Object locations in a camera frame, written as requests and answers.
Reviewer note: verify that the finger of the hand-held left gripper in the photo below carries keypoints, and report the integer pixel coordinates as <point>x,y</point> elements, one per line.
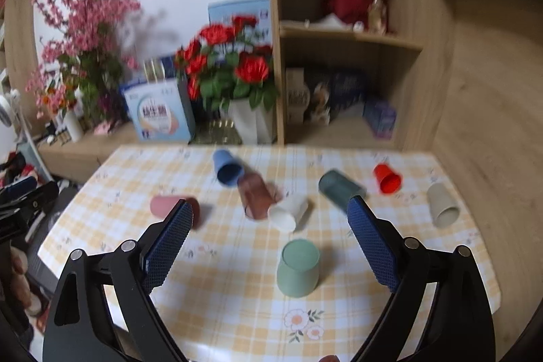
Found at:
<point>25,188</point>

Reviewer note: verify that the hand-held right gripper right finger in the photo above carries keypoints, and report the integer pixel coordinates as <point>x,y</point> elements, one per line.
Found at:
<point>373,247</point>

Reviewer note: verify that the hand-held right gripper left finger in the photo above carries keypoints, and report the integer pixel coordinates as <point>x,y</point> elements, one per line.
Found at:
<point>167,247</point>

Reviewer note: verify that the pink cup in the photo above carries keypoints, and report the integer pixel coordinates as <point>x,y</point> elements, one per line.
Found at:
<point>169,207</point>

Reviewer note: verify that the dark green cup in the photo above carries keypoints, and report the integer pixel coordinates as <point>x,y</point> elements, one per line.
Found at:
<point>339,188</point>

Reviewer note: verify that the red cup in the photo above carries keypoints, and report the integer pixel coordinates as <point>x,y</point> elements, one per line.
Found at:
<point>387,178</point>

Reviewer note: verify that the light green cup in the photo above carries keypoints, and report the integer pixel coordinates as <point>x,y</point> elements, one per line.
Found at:
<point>298,268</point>

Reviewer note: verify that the beige cup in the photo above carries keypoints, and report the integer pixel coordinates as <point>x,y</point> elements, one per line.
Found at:
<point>441,205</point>

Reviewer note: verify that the white cup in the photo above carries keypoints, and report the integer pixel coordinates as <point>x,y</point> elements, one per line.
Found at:
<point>290,213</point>

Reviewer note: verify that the blue cup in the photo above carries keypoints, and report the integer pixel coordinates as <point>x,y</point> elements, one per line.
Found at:
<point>227,171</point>

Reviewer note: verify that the maroon cup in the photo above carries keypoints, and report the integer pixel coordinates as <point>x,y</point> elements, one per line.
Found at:
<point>254,194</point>

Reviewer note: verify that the person's left hand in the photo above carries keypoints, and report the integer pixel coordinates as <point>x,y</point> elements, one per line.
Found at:
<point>18,266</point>

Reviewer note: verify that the pile of clothes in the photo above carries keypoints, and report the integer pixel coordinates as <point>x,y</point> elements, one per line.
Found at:
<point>17,167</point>

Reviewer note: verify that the black chair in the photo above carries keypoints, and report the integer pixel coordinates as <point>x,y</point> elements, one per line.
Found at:
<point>49,224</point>

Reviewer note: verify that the white bottle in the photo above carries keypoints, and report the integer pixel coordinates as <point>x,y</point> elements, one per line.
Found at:
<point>73,128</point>

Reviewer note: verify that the white fan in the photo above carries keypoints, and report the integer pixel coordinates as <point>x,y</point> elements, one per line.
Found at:
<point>7,107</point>

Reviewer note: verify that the yellow checkered tablecloth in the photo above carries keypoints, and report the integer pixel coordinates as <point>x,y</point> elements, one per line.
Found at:
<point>237,311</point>

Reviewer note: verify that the purple box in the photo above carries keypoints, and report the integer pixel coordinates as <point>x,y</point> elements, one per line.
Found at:
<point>382,118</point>

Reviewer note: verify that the blue and white carton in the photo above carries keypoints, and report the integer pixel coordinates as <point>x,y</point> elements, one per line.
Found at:
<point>161,111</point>

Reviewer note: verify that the white flower vase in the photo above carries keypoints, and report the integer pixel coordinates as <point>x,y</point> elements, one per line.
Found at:
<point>254,120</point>

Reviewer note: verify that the dark blue bag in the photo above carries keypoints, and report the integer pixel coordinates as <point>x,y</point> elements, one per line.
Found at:
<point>341,88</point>

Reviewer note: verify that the pink blossom branches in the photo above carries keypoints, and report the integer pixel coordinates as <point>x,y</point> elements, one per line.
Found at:
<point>89,27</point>

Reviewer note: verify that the wooden shelf unit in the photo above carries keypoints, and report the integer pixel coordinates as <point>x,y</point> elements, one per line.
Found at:
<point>428,69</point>

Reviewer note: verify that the red rose bouquet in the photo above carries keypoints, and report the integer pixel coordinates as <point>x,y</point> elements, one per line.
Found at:
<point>233,61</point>

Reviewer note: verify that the gold figurine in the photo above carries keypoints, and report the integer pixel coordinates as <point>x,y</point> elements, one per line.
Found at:
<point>377,16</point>

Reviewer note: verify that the large light blue box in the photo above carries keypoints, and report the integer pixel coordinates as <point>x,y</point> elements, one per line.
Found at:
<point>237,12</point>

